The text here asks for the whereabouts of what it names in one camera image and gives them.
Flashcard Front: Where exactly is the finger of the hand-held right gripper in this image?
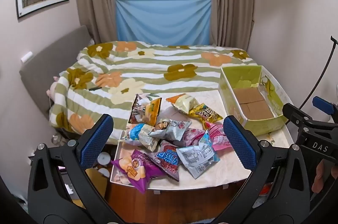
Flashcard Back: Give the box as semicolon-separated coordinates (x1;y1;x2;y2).
312;96;338;116
282;102;317;130

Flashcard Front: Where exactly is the white round container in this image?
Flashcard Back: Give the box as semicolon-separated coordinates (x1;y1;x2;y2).
98;152;111;167

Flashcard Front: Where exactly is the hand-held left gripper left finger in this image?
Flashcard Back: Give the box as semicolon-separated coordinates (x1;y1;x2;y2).
28;113;124;224

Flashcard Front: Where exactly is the brown cardboard piece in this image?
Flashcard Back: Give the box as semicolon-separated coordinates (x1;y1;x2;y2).
85;167;109;199

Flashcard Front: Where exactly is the grey headboard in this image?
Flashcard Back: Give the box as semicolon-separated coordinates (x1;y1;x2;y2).
19;25;91;121

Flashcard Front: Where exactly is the white wall device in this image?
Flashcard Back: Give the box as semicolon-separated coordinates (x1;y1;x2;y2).
20;51;33;63

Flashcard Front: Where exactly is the pink strawberry snack packet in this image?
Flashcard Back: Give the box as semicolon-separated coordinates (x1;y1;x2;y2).
204;122;233;152

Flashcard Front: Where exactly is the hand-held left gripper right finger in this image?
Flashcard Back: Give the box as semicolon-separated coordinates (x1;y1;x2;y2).
219;115;311;224

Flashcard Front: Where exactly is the white tray table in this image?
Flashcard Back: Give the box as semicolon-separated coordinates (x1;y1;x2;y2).
109;66;296;191

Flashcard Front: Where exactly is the cream orange snack packet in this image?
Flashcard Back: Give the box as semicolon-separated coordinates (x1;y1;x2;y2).
166;93;200;113

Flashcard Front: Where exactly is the person's right hand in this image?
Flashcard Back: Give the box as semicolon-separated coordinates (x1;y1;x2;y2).
312;160;338;193

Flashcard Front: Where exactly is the red blue snack packet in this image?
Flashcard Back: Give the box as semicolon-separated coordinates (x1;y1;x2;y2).
146;140;181;182

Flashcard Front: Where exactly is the orange brown snack packet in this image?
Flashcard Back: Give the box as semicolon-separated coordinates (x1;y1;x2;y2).
127;93;162;126

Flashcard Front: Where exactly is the silver white snack packet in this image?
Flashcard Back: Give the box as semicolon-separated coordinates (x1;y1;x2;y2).
148;118;192;141

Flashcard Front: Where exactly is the purple snack packet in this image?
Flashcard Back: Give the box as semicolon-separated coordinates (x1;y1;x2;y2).
111;149;165;193

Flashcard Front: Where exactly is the silver blue snack packet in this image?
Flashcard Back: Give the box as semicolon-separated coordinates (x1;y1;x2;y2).
176;131;220;179

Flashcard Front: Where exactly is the pale pink snack packet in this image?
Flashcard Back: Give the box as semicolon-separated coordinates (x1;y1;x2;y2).
182;127;206;146

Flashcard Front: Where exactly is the pink plush toy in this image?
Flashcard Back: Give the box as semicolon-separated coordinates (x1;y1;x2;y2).
46;76;60;98

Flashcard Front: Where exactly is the black cable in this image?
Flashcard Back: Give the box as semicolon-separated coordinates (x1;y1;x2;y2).
301;36;338;108

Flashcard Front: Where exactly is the blue cloth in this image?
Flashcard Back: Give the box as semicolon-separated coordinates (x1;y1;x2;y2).
116;0;212;46

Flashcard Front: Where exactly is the floral striped blanket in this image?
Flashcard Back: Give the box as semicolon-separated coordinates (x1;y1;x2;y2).
49;40;258;144

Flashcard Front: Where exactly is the green cardboard box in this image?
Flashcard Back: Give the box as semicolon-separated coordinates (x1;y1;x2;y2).
219;65;288;136

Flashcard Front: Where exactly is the yellow snack packet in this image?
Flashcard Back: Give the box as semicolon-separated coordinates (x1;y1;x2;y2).
188;103;224;131

